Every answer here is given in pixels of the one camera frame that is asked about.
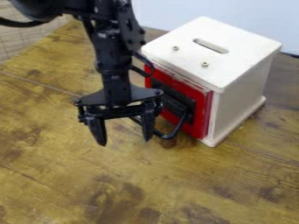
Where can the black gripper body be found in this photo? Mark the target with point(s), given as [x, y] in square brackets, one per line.
[119, 99]

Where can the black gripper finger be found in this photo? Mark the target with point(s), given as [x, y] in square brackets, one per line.
[96, 126]
[147, 124]

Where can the black metal drawer handle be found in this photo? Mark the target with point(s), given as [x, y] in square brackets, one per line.
[172, 104]

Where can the red drawer front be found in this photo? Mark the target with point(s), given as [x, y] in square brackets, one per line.
[200, 94]

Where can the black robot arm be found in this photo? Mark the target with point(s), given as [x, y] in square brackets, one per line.
[116, 37]

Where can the white wooden box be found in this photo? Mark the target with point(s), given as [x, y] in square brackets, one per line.
[218, 65]

